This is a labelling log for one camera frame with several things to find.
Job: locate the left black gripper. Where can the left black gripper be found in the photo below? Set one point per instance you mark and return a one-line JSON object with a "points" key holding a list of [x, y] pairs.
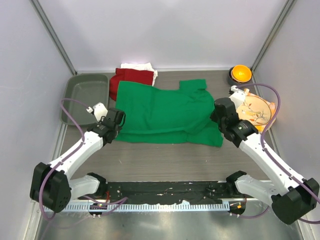
{"points": [[101, 121]]}

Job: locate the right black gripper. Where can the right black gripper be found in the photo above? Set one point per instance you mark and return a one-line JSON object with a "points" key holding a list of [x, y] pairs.
{"points": [[213, 116]]}

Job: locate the floral ceramic plate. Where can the floral ceramic plate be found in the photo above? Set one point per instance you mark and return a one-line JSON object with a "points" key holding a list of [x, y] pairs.
{"points": [[255, 110]]}

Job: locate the orange checkered cloth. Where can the orange checkered cloth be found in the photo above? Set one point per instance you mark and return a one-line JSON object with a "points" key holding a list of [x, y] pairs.
{"points": [[272, 107]]}

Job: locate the green t shirt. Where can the green t shirt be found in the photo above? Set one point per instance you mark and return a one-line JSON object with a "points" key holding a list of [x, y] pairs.
{"points": [[160, 116]]}

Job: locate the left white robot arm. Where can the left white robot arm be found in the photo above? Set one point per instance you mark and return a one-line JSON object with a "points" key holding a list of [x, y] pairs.
{"points": [[53, 185]]}

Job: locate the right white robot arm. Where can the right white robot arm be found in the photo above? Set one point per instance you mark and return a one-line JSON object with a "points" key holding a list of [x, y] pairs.
{"points": [[289, 194]]}

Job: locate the grey bowl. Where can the grey bowl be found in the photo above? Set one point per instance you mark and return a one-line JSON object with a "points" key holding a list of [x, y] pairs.
{"points": [[233, 82]]}

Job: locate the grey plastic tray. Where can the grey plastic tray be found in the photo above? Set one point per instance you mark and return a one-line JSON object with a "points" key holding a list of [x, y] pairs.
{"points": [[89, 89]]}

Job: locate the orange bowl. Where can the orange bowl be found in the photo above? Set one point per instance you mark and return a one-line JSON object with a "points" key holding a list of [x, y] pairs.
{"points": [[241, 73]]}

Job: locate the red folded t shirt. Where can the red folded t shirt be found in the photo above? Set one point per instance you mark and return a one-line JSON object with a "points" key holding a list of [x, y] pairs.
{"points": [[129, 75]]}

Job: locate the white folded t shirt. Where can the white folded t shirt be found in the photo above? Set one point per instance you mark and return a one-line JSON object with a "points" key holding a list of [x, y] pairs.
{"points": [[141, 67]]}

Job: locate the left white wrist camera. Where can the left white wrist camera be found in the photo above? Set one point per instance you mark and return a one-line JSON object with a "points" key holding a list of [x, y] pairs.
{"points": [[99, 111]]}

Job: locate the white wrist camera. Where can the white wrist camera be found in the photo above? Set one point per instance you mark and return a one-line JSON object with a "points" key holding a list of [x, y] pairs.
{"points": [[237, 96], [99, 111]]}

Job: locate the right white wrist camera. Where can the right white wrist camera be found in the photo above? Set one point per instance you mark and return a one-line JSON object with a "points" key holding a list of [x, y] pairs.
{"points": [[237, 96]]}

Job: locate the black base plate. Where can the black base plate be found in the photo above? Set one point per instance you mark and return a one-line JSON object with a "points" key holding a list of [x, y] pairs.
{"points": [[168, 192]]}

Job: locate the white slotted cable duct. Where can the white slotted cable duct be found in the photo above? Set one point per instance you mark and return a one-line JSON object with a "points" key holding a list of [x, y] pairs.
{"points": [[88, 206]]}

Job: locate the right aluminium frame post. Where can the right aluminium frame post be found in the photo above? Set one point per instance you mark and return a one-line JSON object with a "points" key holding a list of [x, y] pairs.
{"points": [[285, 11]]}

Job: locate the aluminium frame post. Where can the aluminium frame post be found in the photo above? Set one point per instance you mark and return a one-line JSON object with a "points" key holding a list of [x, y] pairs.
{"points": [[285, 11], [53, 35]]}

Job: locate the left aluminium frame post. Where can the left aluminium frame post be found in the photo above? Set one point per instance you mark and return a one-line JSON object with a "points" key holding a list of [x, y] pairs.
{"points": [[53, 35]]}

